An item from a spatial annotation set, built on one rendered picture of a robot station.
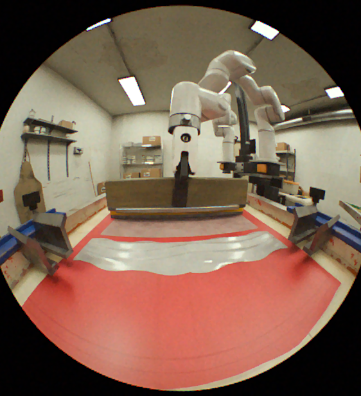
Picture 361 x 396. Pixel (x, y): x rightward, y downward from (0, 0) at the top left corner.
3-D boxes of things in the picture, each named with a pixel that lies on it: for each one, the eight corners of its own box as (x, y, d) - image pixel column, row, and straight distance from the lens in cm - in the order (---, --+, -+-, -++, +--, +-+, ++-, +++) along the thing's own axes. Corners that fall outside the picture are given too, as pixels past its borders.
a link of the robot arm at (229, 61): (234, 76, 74) (258, 65, 70) (230, 99, 58) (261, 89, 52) (209, 55, 70) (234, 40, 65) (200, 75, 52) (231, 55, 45)
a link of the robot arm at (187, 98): (208, 106, 44) (232, 98, 39) (207, 134, 40) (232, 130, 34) (167, 88, 37) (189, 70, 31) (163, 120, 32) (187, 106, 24)
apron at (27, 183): (47, 216, 231) (39, 148, 231) (49, 217, 225) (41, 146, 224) (22, 231, 211) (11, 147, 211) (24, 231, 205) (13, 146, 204)
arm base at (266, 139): (269, 162, 82) (268, 138, 84) (285, 164, 74) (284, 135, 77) (251, 159, 71) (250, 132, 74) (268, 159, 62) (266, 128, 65)
